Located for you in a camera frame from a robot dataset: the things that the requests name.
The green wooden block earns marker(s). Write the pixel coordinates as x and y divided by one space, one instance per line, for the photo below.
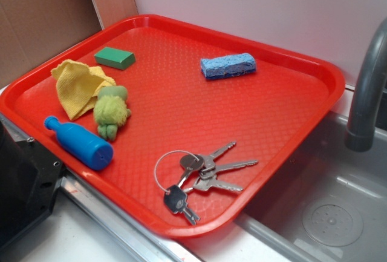
115 58

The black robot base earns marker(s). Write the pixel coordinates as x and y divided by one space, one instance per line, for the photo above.
30 178

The red plastic tray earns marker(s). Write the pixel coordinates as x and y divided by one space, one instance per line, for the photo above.
175 108

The round head silver key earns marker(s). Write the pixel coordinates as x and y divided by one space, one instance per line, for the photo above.
190 164

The upper silver key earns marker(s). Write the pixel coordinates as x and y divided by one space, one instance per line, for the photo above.
209 159

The middle silver key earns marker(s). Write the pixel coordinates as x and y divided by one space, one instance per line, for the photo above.
209 173

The blue sponge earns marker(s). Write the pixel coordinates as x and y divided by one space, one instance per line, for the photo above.
228 66

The lower silver key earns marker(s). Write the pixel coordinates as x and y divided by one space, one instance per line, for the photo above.
213 183

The green plush toy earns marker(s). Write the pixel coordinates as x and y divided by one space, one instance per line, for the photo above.
111 111

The black head key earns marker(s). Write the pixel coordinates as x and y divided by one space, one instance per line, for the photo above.
176 201

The blue plastic bottle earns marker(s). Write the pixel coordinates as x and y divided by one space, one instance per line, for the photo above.
90 149

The yellow cloth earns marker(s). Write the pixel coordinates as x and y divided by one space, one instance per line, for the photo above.
78 85

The grey sink basin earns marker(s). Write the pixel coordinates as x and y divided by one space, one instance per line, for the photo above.
322 168

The grey faucet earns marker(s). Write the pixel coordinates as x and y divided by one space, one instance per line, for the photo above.
368 106

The sink drain cover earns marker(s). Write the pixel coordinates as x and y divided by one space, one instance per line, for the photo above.
332 225

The cardboard panel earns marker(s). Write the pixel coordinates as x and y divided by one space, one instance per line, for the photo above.
34 31

